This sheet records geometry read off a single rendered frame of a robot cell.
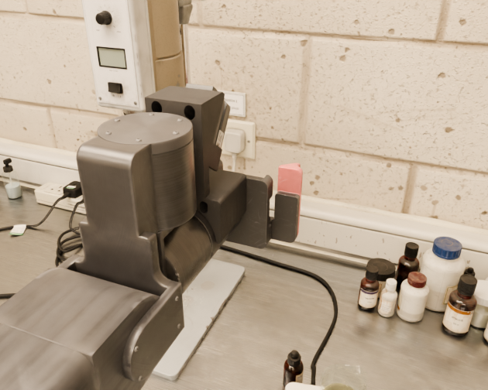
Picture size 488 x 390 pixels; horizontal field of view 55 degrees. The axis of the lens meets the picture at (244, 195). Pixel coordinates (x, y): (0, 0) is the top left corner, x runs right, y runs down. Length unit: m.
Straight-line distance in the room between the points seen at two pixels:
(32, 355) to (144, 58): 0.46
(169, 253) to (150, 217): 0.04
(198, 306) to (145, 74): 0.44
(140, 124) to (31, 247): 0.87
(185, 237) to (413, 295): 0.61
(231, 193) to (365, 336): 0.57
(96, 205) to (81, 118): 0.97
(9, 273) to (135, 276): 0.80
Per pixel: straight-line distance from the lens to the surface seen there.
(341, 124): 0.94
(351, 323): 0.88
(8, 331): 0.26
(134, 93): 0.63
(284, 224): 0.40
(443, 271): 0.90
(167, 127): 0.29
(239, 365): 0.80
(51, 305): 0.27
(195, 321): 0.86
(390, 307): 0.90
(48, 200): 1.29
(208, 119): 0.32
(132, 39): 0.62
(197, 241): 0.33
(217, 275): 0.95
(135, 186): 0.26
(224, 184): 0.35
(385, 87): 0.91
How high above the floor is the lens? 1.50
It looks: 29 degrees down
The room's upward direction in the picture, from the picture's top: straight up
